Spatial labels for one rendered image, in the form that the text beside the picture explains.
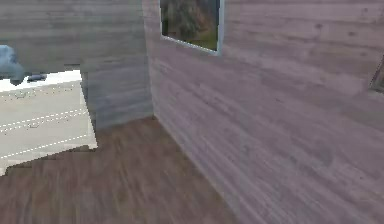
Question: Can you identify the white chest of drawers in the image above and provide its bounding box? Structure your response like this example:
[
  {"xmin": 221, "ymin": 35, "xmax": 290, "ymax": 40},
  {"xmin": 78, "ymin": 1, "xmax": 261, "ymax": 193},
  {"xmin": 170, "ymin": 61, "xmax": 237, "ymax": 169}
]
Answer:
[{"xmin": 0, "ymin": 69, "xmax": 99, "ymax": 177}]

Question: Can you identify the small dark flat object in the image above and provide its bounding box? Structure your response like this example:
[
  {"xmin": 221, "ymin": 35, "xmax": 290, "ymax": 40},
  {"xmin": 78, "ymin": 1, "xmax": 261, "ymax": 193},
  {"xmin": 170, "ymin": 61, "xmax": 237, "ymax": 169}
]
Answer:
[{"xmin": 27, "ymin": 73, "xmax": 48, "ymax": 83}]

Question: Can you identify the blue grey rounded object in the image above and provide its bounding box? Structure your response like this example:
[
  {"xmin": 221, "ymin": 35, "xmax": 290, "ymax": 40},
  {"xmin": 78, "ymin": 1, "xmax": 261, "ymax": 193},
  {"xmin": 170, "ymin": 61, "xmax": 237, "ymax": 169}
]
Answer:
[{"xmin": 0, "ymin": 44, "xmax": 26, "ymax": 86}]

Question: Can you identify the dark framed wall picture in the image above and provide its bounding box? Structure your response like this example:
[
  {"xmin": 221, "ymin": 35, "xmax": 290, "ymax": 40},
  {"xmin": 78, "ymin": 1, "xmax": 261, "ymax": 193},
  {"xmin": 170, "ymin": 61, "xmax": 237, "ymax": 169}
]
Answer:
[{"xmin": 368, "ymin": 54, "xmax": 384, "ymax": 94}]

